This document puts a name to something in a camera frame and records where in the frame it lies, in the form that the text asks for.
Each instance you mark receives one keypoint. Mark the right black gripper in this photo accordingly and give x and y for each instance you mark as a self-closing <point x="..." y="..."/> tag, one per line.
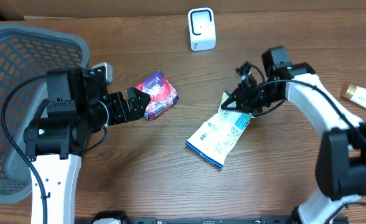
<point x="238" y="94"/>

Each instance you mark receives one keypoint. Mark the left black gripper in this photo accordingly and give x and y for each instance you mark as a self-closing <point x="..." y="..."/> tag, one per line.
<point x="123" y="114"/>

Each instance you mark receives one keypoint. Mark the red purple pad pack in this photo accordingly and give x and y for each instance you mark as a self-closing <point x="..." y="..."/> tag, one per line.
<point x="163" y="95"/>

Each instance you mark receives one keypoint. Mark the yellow snack bag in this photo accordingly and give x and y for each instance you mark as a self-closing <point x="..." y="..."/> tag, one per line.
<point x="216" y="137"/>

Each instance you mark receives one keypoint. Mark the white tube gold cap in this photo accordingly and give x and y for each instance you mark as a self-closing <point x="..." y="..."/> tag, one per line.
<point x="355" y="94"/>

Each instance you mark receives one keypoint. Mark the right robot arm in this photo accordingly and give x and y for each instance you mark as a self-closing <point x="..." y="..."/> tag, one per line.
<point x="341" y="163"/>

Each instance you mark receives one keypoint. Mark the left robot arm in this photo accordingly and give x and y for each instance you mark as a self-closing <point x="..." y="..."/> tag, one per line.
<point x="78" y="105"/>

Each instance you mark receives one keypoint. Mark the white barcode scanner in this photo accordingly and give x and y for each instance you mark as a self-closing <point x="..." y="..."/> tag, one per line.
<point x="202" y="30"/>

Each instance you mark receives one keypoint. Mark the grey plastic basket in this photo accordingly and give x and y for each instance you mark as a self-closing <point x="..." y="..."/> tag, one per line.
<point x="27" y="52"/>

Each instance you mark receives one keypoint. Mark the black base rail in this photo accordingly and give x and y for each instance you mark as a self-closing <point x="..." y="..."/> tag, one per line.
<point x="115" y="216"/>

